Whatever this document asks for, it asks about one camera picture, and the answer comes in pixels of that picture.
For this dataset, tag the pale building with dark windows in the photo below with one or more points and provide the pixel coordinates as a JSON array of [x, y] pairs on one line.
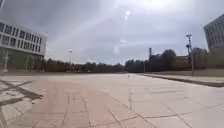
[[20, 40]]

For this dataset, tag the grey building with window rows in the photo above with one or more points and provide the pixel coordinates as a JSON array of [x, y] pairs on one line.
[[216, 33]]

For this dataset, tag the distant slim tower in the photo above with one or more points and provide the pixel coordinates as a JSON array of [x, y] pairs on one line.
[[150, 53]]

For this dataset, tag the row of trees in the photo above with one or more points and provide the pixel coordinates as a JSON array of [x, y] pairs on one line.
[[100, 67]]

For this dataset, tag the pale stone paved plaza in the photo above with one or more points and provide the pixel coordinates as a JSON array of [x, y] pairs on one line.
[[100, 96]]

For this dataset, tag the pale street lamp pole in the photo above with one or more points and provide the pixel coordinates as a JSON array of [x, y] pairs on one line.
[[70, 56]]

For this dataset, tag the low raised stone platform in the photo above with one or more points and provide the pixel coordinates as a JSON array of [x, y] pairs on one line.
[[196, 79]]

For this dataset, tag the tall pole with lamps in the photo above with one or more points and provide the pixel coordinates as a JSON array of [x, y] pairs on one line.
[[191, 53]]

